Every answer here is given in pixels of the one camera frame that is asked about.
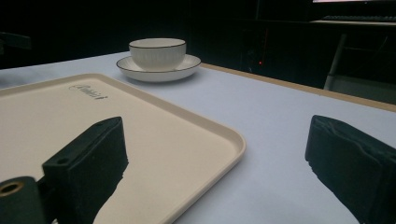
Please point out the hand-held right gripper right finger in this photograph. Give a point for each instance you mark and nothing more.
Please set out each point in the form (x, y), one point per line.
(351, 161)

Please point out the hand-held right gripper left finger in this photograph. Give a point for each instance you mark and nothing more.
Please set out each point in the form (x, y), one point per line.
(90, 161)

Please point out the beige plastic tray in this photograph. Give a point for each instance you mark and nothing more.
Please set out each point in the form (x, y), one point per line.
(162, 146)

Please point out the metal stand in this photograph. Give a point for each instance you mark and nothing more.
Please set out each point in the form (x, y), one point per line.
(334, 63)

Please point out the white plate with dark rim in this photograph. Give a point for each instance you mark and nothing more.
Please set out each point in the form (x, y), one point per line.
(158, 73)

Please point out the white ribbed bowl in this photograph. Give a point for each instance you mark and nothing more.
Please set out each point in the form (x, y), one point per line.
(157, 54)

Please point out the wooden desk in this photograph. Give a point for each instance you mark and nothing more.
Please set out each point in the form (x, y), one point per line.
(351, 23)

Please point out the dark keyboard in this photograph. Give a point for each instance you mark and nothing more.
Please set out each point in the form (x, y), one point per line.
(358, 18)

